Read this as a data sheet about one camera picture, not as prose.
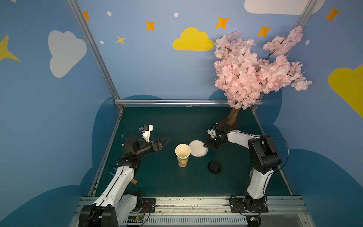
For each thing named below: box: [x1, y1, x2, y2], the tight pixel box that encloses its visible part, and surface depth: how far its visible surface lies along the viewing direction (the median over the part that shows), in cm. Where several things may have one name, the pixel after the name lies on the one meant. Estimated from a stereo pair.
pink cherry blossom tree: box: [213, 26, 313, 126], surface depth 73 cm
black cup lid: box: [207, 160, 222, 175], surface depth 90 cm
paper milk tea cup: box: [174, 143, 191, 168], surface depth 81 cm
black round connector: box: [246, 215, 262, 227], surface depth 73 cm
